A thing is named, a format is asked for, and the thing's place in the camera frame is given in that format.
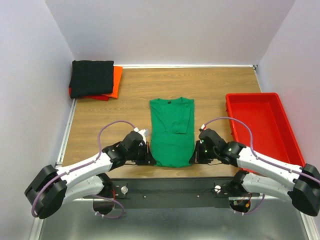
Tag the folded red t shirt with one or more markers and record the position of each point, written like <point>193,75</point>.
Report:
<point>93,97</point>

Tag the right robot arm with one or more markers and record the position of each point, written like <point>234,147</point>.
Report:
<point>260,174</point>

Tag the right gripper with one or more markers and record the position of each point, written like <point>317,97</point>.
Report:
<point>196,157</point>

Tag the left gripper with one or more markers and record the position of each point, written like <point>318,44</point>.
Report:
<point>148,159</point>

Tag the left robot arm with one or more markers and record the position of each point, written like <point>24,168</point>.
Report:
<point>52,187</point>

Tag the folded black t shirt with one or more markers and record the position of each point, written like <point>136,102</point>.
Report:
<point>91,78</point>

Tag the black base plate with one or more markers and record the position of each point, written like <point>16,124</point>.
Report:
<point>171,193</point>

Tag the folded orange t shirt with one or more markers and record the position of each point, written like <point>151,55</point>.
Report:
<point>117,75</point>

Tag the green t shirt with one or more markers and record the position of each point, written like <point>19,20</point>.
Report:
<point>173,131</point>

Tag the red plastic bin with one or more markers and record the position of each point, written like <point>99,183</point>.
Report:
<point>265,115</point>

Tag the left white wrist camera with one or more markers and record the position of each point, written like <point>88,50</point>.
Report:
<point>144,132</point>

